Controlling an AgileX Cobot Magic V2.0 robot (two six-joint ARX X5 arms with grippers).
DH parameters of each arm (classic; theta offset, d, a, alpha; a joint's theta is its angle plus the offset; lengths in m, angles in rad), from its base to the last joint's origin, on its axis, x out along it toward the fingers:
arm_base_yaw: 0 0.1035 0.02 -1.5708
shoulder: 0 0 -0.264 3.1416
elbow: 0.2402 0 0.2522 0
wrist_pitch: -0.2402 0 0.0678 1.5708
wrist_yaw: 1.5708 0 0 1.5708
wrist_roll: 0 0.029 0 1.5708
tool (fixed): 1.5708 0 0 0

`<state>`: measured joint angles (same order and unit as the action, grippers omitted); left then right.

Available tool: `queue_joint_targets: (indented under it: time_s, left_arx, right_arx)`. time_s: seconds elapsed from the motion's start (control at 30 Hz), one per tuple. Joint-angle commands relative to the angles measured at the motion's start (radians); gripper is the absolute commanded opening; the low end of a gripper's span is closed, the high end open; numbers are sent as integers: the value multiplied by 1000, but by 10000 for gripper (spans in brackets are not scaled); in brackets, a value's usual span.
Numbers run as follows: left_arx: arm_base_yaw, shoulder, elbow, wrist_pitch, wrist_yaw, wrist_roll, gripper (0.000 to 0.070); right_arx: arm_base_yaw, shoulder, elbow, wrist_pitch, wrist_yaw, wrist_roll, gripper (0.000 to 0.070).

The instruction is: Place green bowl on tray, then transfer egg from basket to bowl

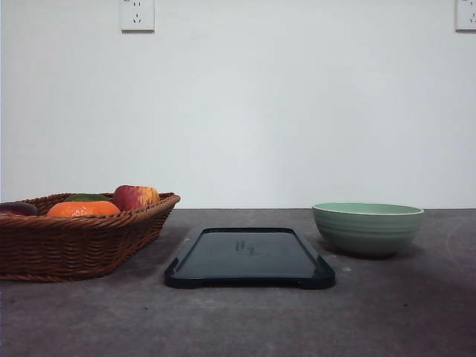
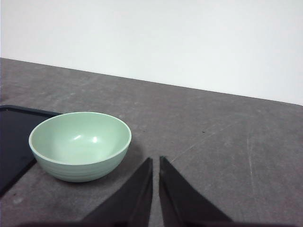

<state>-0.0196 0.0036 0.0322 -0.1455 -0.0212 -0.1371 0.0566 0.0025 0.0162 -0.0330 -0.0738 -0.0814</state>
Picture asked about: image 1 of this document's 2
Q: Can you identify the dark green fruit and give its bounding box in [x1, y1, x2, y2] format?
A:
[65, 193, 108, 202]

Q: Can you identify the orange tangerine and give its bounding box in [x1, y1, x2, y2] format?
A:
[47, 201, 121, 216]

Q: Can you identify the brown wicker basket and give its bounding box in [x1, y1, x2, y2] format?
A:
[0, 184, 181, 281]

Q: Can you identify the white wall socket left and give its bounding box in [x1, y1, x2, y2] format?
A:
[120, 0, 155, 34]

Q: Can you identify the dark purple fruit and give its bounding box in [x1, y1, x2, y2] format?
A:
[0, 202, 38, 215]

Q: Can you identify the green ceramic bowl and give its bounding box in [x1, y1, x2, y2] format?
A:
[312, 202, 424, 257]

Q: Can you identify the white wall socket right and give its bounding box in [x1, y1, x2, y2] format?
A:
[452, 0, 476, 36]

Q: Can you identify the white wall socket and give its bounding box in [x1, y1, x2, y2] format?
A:
[120, 0, 155, 34]
[452, 0, 476, 36]

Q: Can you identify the red yellow apple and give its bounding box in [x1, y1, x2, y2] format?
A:
[113, 184, 159, 210]

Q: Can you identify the dark blue rectangular tray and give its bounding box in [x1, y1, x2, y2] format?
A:
[164, 228, 335, 289]

